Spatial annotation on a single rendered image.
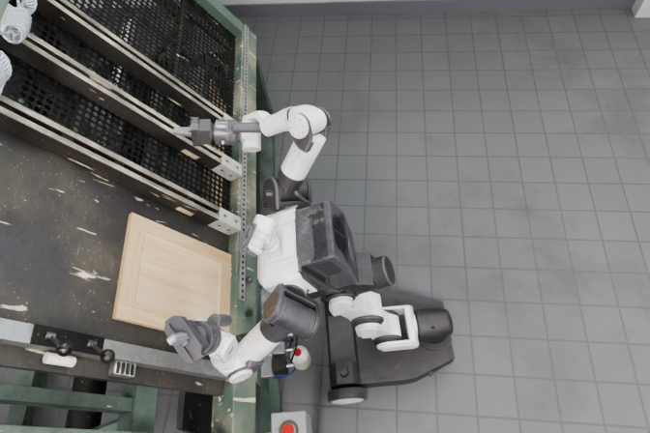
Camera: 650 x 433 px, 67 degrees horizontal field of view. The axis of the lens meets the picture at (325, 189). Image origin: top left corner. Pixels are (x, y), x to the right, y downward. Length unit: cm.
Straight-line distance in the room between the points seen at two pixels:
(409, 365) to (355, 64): 233
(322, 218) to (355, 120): 211
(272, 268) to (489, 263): 177
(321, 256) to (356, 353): 122
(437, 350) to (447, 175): 120
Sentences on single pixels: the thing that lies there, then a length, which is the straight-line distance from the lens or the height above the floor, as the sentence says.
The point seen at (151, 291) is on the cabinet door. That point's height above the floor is 121.
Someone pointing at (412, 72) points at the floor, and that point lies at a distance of 388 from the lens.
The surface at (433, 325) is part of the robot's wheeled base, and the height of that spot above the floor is 35.
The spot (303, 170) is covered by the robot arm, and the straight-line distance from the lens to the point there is 159.
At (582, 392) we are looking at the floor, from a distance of 296.
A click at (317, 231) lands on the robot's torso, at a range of 150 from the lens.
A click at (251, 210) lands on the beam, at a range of 225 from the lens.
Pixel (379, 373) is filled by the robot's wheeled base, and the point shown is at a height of 17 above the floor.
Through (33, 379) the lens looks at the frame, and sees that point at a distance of 314.
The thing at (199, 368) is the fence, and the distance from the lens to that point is 183.
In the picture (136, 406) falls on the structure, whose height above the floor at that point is 115.
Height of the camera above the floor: 273
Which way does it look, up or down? 58 degrees down
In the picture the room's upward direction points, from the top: 9 degrees counter-clockwise
